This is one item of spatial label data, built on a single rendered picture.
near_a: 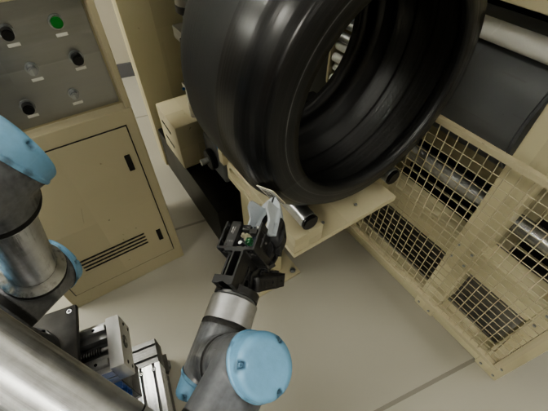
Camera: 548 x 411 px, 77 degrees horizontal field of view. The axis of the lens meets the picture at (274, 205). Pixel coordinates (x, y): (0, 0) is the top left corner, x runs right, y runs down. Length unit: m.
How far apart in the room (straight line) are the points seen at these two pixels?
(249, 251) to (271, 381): 0.21
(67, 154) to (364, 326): 1.38
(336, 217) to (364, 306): 0.85
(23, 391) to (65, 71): 0.99
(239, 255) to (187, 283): 1.26
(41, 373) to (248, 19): 0.47
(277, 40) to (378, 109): 0.57
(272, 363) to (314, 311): 1.29
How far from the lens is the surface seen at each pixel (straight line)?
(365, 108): 1.05
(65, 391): 0.40
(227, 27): 0.57
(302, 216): 0.81
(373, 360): 1.67
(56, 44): 1.22
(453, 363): 1.78
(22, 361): 0.41
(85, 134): 1.30
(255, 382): 0.40
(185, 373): 0.53
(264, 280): 0.59
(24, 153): 0.49
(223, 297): 0.53
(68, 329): 1.01
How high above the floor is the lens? 1.54
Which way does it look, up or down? 49 degrees down
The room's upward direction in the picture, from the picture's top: straight up
